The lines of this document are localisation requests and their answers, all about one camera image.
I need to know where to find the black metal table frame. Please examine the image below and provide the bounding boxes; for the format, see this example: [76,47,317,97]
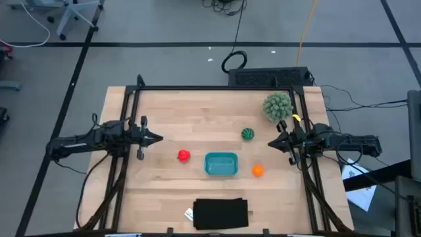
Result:
[98,74,353,235]

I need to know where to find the black folded cloth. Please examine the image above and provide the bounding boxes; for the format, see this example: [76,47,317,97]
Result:
[192,197,250,231]

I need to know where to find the dark grey box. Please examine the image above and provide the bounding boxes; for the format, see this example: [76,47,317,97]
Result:
[394,176,421,237]

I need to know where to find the black hanging cable with coil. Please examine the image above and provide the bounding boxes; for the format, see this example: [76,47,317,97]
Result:
[221,0,248,74]

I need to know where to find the green plant in patterned pot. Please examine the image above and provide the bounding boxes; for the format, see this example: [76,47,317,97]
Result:
[262,92,295,122]

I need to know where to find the green striped toy watermelon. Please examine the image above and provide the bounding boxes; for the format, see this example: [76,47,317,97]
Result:
[241,127,255,142]

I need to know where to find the tangled black cables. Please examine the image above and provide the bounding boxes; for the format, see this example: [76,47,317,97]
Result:
[201,0,247,16]

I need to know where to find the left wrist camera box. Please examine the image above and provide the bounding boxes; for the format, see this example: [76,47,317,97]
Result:
[103,120,128,136]

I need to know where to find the black cable bundle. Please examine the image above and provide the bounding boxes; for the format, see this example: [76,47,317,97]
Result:
[74,153,130,231]
[301,156,350,233]

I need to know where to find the teal plastic tupperware container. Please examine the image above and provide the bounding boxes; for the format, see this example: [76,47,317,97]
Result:
[204,151,239,176]

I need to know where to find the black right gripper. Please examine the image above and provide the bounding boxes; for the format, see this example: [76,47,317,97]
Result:
[268,120,309,166]

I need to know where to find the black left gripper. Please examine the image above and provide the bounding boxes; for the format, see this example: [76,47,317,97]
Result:
[129,115,164,161]

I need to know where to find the black bar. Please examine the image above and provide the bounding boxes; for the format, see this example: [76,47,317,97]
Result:
[343,159,412,192]

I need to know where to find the red object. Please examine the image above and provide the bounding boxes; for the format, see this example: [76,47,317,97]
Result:
[0,41,14,61]

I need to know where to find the grey furniture foot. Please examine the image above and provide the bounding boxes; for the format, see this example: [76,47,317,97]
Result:
[0,80,22,92]

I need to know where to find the white printed paper sheet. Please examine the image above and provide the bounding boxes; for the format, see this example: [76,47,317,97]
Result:
[341,157,378,212]

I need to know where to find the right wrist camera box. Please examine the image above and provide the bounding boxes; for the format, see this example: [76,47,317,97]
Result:
[312,123,332,138]

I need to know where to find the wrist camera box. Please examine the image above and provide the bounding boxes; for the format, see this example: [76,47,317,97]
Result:
[312,123,332,138]
[103,120,128,136]

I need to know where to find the yellow hanging cable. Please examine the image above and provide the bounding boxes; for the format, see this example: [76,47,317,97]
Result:
[295,0,320,68]

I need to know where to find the thin black floor cables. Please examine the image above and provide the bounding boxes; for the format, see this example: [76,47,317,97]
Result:
[309,74,409,113]

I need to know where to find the white floor cable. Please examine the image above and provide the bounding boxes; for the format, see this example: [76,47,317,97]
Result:
[0,1,51,49]

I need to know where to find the grey office chair base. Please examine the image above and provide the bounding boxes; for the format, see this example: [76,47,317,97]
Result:
[9,0,106,41]

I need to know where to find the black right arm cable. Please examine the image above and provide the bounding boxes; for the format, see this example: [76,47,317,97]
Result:
[334,138,364,166]

